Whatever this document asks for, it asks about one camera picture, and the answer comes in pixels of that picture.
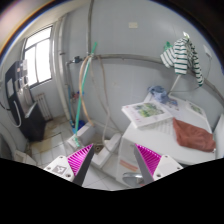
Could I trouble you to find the green white striped shirt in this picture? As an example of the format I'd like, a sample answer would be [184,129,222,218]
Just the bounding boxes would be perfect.
[160,37,204,87]

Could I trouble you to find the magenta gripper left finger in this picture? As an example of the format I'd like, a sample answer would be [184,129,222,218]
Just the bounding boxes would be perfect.
[44,144,94,186]

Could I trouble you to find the beige hose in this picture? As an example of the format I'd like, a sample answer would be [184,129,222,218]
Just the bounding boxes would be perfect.
[78,54,96,128]

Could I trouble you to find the grey horizontal wall pipe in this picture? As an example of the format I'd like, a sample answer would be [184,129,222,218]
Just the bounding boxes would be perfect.
[66,54,224,102]

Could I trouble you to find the blue crumpled cloth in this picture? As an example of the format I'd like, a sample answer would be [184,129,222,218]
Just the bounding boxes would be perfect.
[148,86,178,105]

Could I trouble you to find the window with white frame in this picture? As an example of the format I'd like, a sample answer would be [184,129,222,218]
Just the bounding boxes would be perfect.
[23,27,52,87]

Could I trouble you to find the grey vertical wall pipe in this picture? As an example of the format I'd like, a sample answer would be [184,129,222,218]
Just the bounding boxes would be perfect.
[86,0,95,55]

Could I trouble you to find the white washing machine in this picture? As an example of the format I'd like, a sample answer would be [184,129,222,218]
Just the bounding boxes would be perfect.
[116,97,216,188]

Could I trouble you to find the white stone block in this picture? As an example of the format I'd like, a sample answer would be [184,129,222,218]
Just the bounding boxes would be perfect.
[67,123,95,150]

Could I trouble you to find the white radiator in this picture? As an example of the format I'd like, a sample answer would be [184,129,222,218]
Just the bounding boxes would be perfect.
[36,93,52,121]

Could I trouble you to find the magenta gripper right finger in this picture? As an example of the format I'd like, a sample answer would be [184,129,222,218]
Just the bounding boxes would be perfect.
[134,144,182,185]

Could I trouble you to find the brown folded towel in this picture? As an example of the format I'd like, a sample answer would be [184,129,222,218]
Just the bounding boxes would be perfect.
[173,118,216,152]

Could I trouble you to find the white illustrated box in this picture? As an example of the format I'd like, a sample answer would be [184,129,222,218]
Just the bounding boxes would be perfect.
[121,101,173,128]

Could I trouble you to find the white wall socket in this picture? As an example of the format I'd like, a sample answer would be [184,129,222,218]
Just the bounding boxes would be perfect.
[128,22,138,29]

